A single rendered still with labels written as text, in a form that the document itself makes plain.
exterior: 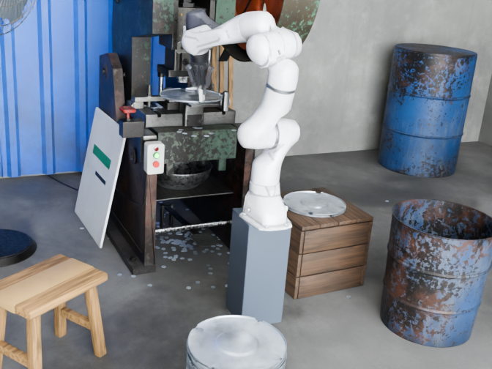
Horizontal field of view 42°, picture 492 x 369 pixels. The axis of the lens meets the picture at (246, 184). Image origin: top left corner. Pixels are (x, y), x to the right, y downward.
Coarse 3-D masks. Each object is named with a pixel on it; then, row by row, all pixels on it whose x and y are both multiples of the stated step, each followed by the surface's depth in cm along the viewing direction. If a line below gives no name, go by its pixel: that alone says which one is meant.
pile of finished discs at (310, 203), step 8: (296, 192) 304; (304, 192) 306; (312, 192) 306; (288, 200) 294; (296, 200) 295; (304, 200) 294; (312, 200) 295; (320, 200) 295; (328, 200) 298; (336, 200) 299; (296, 208) 285; (304, 208) 286; (312, 208) 287; (320, 208) 287; (328, 208) 288; (336, 208) 289; (344, 208) 290; (312, 216) 280; (320, 216) 279; (328, 216) 280
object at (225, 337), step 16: (208, 320) 196; (224, 320) 197; (240, 320) 198; (256, 320) 198; (192, 336) 188; (208, 336) 188; (224, 336) 188; (240, 336) 188; (256, 336) 190; (272, 336) 191; (192, 352) 179; (208, 352) 181; (224, 352) 181; (240, 352) 181; (256, 352) 182; (272, 352) 183; (224, 368) 174; (240, 368) 175; (256, 368) 175
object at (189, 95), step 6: (168, 90) 301; (174, 90) 302; (180, 90) 303; (186, 90) 304; (192, 90) 305; (162, 96) 287; (168, 96) 289; (174, 96) 290; (180, 96) 290; (186, 96) 289; (192, 96) 290; (198, 96) 291; (210, 96) 296; (216, 96) 297; (222, 96) 295; (192, 102) 281; (198, 102) 281; (204, 102) 282
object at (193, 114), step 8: (184, 104) 289; (192, 104) 278; (200, 104) 279; (208, 104) 280; (216, 104) 282; (184, 112) 290; (192, 112) 291; (200, 112) 293; (184, 120) 291; (192, 120) 293; (200, 120) 294
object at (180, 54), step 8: (184, 8) 283; (192, 8) 285; (200, 8) 286; (184, 16) 284; (184, 24) 286; (168, 48) 294; (168, 56) 295; (176, 56) 289; (184, 56) 288; (168, 64) 296; (176, 64) 290; (184, 64) 289
